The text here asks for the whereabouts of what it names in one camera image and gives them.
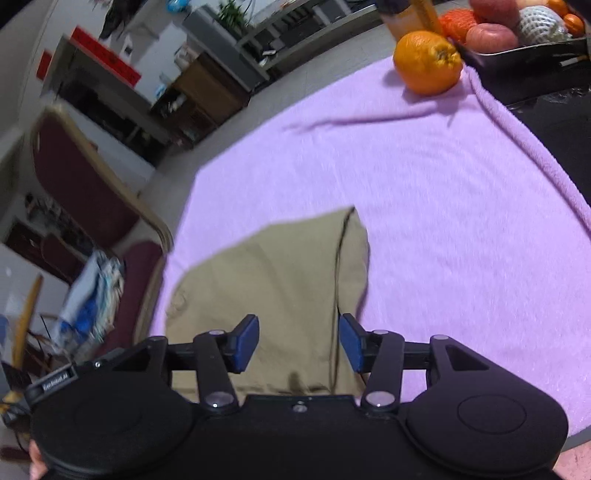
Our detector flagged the khaki shorts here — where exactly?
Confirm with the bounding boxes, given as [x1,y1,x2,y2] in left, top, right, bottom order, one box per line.
[165,207,370,400]

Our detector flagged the blue white plastic bag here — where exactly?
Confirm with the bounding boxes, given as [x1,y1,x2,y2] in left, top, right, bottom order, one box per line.
[50,250,124,362]

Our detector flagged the pink towel mat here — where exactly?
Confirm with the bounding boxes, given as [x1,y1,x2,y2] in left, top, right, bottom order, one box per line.
[159,59,590,433]

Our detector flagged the maroon wooden chair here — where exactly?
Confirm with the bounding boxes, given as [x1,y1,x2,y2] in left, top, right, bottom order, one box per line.
[30,104,173,356]

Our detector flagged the brown wooden cabinet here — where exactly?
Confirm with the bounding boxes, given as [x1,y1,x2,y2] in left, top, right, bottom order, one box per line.
[150,53,250,149]

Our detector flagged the large orange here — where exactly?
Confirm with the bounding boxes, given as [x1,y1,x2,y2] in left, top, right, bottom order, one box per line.
[393,31,463,96]

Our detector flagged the green potted plant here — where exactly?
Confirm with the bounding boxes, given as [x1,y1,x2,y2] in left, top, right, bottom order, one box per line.
[216,0,254,37]

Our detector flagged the orange juice bottle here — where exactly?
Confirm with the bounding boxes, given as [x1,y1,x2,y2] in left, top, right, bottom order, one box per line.
[376,0,444,41]

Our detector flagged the red apple front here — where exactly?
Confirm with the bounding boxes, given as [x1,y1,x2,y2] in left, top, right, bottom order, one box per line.
[466,23,519,54]

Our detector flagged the red apple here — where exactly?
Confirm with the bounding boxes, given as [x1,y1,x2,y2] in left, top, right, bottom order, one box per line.
[466,23,519,54]
[469,0,520,29]

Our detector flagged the orange netted fruit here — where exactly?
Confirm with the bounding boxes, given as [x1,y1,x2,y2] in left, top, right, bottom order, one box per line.
[439,8,482,44]

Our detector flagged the black fruit tray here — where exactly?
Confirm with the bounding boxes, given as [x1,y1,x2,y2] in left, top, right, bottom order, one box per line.
[456,37,589,75]

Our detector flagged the red apple back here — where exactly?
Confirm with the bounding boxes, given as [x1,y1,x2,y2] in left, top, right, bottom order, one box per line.
[469,0,520,29]

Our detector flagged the white netted fruit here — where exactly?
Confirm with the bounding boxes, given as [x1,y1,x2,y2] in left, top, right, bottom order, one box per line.
[517,5,570,46]

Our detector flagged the small tangerine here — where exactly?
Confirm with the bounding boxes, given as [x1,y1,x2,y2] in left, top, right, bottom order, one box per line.
[562,13,586,38]

